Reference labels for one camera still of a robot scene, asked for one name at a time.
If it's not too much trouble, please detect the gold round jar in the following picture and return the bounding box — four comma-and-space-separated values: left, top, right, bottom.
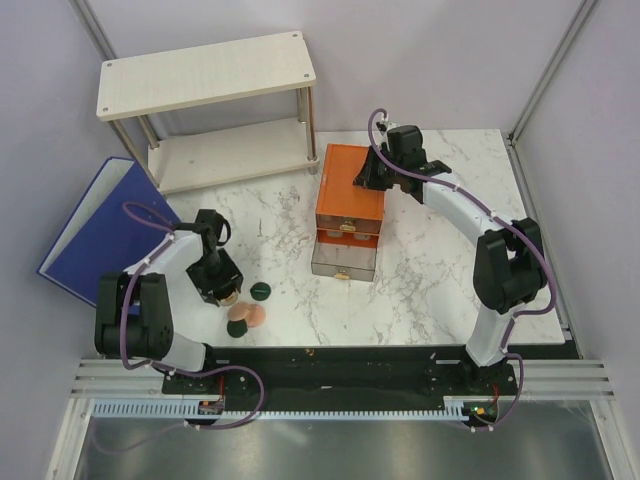
219, 291, 239, 307

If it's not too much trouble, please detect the pink round puff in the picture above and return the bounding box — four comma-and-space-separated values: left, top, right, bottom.
245, 304, 266, 328
227, 302, 251, 322

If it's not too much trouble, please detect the orange drawer organizer box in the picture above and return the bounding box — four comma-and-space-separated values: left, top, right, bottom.
315, 143, 384, 223

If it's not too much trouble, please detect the clear acrylic drawer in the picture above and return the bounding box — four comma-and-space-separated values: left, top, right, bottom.
317, 229, 379, 249
316, 214, 382, 234
311, 242, 377, 282

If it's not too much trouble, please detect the clear acrylic bottom drawer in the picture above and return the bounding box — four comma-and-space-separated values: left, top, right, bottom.
311, 242, 377, 282

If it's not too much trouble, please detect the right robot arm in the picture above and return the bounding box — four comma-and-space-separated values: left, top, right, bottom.
353, 119, 548, 368

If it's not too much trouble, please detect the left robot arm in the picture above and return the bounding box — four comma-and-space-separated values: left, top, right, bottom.
94, 201, 243, 376

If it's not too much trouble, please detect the dark green round puff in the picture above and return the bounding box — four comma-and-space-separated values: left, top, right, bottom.
226, 320, 249, 339

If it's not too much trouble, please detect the clear acrylic top drawer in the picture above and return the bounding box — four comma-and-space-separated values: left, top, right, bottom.
316, 214, 382, 234

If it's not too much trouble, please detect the white wooden two-tier shelf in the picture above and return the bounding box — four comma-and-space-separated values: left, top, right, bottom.
95, 30, 321, 195

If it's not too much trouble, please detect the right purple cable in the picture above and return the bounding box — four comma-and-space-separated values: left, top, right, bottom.
367, 106, 558, 359

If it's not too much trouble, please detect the purple cable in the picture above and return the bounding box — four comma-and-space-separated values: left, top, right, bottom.
119, 200, 266, 431
367, 106, 558, 359

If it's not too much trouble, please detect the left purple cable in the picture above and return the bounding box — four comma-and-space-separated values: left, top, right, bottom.
119, 200, 266, 431

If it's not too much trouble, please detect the blue ring binder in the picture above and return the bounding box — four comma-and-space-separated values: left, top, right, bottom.
38, 157, 179, 306

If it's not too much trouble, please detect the light blue cable duct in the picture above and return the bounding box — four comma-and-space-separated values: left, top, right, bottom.
91, 398, 478, 421

